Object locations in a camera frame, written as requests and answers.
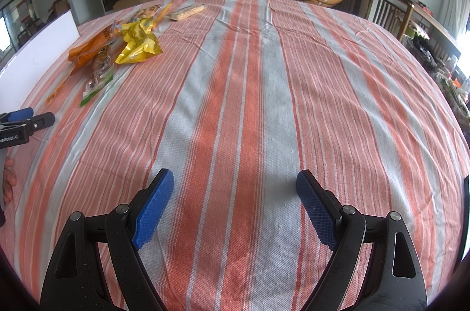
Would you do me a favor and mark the person's left hand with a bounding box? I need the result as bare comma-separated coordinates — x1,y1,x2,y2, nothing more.
3,157,17,203

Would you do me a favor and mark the orange-edged pale snack packet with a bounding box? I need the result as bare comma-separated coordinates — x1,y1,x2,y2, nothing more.
128,3,173,29

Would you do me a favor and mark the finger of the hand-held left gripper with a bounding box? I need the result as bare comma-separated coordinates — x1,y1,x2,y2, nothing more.
23,113,56,131
0,108,34,123

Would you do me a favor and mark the brown cardboard box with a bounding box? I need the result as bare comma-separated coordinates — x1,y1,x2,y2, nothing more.
113,0,155,11

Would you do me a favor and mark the orange striped tablecloth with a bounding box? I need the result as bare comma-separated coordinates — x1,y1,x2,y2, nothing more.
0,0,470,311

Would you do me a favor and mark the wooden side table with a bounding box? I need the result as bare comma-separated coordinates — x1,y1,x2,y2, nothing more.
407,0,463,58

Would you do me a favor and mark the white cardboard box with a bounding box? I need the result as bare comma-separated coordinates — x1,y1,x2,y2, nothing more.
0,10,80,84

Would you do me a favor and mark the cluster of bottles and jars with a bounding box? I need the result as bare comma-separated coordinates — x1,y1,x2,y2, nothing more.
433,54,470,128

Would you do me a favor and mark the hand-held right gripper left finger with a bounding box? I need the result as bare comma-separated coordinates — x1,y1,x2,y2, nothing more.
39,168,175,311

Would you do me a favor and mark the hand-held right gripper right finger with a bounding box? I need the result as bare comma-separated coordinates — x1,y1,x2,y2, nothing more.
296,169,429,311

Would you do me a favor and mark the yellow snack packet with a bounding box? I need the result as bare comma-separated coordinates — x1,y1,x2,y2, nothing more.
115,21,162,65

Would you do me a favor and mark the dark wooden chair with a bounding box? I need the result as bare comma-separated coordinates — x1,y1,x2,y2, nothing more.
365,0,414,40

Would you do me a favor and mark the pale biscuit packet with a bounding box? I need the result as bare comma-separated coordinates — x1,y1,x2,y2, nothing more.
168,4,205,21

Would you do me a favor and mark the orange sausage snack packet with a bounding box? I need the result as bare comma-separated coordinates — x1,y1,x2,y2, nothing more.
68,24,122,73

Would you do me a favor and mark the green-edged clear snack packet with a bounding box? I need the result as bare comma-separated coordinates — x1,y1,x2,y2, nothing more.
80,46,114,108

